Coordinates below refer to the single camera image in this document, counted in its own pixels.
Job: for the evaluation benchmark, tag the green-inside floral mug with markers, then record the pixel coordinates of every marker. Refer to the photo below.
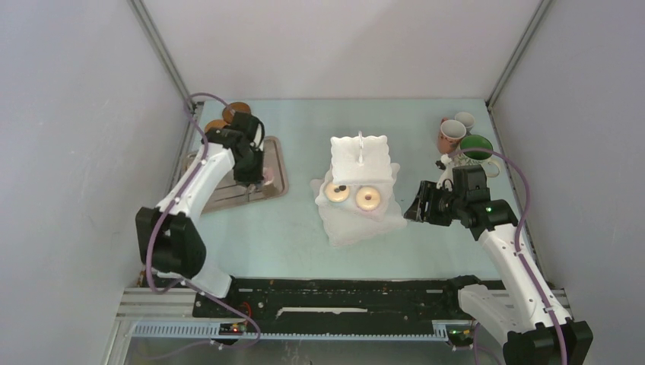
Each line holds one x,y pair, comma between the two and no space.
478,152

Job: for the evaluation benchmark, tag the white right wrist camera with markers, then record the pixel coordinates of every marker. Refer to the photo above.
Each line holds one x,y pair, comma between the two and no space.
446,164

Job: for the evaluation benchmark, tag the light brown round coaster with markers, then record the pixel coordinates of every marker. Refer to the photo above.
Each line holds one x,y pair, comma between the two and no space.
216,124

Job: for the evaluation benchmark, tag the white three-tier cake stand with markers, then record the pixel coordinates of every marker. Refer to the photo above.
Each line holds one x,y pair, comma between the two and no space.
361,160

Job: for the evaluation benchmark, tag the dark brown round coaster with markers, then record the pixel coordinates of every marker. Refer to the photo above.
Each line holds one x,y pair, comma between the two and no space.
234,108

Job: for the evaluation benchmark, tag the metal serving tray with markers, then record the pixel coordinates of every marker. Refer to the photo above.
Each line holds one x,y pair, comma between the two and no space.
230,194

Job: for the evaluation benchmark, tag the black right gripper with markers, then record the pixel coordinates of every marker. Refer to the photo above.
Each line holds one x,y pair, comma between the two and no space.
427,192

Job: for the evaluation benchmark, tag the white frosted donut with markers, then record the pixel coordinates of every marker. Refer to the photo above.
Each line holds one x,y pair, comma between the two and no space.
368,198

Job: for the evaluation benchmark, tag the small white cup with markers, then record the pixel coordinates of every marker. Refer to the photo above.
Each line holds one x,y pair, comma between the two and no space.
467,119

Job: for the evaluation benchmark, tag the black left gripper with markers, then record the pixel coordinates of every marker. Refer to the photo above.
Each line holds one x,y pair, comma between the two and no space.
256,176

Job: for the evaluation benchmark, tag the pink-tipped metal tongs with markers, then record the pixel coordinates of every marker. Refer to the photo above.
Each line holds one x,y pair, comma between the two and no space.
268,178

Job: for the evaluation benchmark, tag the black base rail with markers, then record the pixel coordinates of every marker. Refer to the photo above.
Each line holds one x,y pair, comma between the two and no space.
344,307

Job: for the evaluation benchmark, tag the white chocolate-hole donut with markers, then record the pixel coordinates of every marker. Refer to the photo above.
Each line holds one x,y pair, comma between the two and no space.
336,193

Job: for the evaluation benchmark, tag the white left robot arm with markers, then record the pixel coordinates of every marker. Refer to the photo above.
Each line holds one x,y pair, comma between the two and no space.
168,238

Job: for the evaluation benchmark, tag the pink mug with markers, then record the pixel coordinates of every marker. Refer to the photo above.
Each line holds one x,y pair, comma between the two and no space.
450,135

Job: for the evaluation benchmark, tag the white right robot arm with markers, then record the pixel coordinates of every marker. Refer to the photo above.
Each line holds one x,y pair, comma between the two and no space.
537,329

